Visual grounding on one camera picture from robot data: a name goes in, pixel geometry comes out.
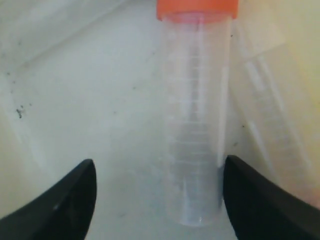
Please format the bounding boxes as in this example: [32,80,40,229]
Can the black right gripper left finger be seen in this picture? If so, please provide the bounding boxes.
[0,159,97,240]

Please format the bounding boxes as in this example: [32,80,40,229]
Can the orange-capped tube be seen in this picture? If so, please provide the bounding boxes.
[156,0,239,227]

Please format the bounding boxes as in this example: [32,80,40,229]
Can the blue-capped tube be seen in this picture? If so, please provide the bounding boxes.
[230,20,312,175]

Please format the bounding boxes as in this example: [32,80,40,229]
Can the cream plastic bin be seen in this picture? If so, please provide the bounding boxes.
[0,0,320,240]

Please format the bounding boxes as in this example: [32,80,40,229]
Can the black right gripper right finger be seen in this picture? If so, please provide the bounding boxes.
[222,155,320,240]

